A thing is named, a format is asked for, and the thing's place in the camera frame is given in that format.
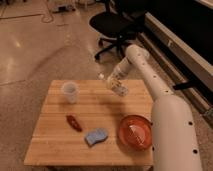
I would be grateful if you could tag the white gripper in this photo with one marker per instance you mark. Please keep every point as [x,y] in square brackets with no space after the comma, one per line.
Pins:
[118,77]

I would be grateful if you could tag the clear plastic bottle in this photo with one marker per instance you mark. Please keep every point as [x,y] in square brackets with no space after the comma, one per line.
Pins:
[114,85]

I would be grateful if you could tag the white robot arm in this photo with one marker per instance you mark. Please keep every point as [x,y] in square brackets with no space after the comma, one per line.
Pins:
[173,130]

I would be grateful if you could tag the black office chair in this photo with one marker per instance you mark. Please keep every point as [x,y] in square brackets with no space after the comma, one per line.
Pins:
[121,21]

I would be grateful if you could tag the translucent plastic cup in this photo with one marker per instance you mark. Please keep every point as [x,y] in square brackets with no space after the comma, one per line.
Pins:
[70,91]

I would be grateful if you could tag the orange bowl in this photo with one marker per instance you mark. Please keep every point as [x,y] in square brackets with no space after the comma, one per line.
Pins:
[134,131]

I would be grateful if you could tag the blue sponge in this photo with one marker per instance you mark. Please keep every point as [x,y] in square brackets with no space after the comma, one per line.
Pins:
[95,136]

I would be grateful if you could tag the wooden table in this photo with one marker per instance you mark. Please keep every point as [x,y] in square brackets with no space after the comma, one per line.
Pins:
[55,143]

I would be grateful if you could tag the grey wall ledge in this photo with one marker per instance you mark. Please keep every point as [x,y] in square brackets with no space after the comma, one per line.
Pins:
[192,75]

